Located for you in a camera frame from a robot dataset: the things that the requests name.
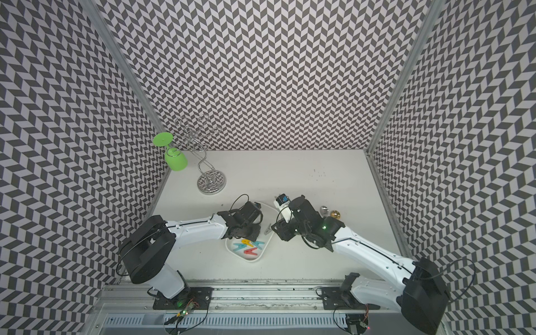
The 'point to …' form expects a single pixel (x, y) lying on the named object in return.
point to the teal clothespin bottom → (240, 245)
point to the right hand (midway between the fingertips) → (278, 228)
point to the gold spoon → (336, 214)
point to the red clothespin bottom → (249, 251)
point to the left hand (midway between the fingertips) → (254, 234)
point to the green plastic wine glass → (175, 160)
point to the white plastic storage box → (254, 251)
